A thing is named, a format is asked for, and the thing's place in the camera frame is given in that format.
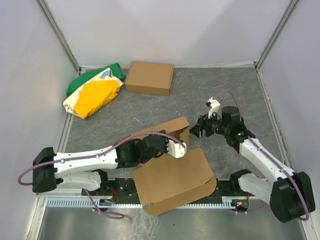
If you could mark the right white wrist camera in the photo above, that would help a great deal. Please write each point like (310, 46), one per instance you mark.
(213, 106)

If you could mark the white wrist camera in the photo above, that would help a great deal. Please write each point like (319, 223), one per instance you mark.
(175, 149)
(213, 106)

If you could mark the closed folded cardboard box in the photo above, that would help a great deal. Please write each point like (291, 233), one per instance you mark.
(149, 78)

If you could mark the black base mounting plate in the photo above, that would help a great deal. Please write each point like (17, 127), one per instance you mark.
(123, 191)

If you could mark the aluminium front rail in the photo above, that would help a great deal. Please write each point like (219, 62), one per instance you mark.
(279, 188)

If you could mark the left aluminium frame post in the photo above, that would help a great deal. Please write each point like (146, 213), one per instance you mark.
(44, 8)

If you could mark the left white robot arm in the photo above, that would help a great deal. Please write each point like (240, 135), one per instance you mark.
(82, 170)

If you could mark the right aluminium frame post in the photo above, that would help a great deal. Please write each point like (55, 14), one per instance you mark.
(289, 10)

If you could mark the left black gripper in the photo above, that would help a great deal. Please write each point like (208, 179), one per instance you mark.
(163, 141)

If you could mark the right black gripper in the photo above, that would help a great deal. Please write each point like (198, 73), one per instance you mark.
(203, 125)

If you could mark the cardboard box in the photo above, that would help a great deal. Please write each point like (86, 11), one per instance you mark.
(166, 183)
(149, 78)

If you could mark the light blue slotted cable duct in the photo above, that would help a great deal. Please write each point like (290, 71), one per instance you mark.
(85, 202)

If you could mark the aluminium frame post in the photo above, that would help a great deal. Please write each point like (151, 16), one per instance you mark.
(289, 10)
(44, 8)

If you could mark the green yellow white cloth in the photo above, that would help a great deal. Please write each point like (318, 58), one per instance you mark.
(92, 90)

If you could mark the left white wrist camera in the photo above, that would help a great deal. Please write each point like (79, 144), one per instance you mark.
(175, 149)

